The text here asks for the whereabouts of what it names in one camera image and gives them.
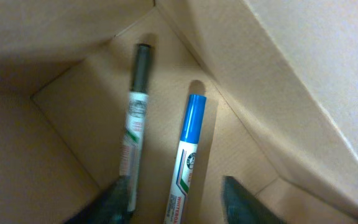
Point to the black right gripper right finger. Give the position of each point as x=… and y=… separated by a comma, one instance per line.
x=242, y=207

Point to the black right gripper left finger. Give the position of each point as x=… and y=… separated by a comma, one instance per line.
x=109, y=207

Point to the blue capped whiteboard marker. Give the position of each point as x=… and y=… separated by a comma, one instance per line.
x=185, y=160

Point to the open cardboard box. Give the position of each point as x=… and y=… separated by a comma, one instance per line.
x=281, y=117

